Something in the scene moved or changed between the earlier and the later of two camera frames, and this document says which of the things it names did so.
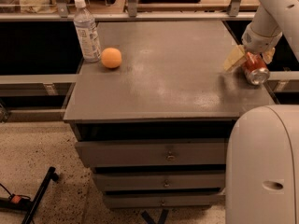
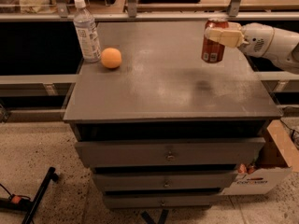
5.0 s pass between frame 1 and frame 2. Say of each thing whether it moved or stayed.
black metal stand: stayed
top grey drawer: stayed
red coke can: moved
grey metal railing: stayed
